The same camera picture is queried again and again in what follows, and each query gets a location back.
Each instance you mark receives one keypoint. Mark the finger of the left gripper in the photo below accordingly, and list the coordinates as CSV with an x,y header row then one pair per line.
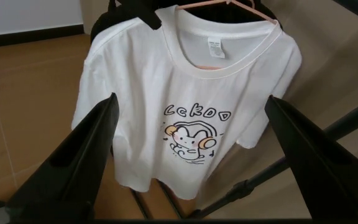
x,y
145,14

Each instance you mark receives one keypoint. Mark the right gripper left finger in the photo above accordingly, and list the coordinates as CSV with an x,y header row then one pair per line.
x,y
73,174

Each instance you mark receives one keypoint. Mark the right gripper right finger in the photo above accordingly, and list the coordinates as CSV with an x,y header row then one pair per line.
x,y
322,174

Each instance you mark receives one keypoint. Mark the black shorts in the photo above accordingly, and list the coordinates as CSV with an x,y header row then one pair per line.
x,y
228,14

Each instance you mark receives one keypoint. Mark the white garment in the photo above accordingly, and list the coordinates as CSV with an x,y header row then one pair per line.
x,y
182,93

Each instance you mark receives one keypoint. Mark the pink clothes hanger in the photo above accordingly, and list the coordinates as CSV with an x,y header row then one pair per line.
x,y
259,12

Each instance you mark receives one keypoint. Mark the black clothes rack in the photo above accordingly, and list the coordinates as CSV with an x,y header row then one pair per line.
x,y
259,177

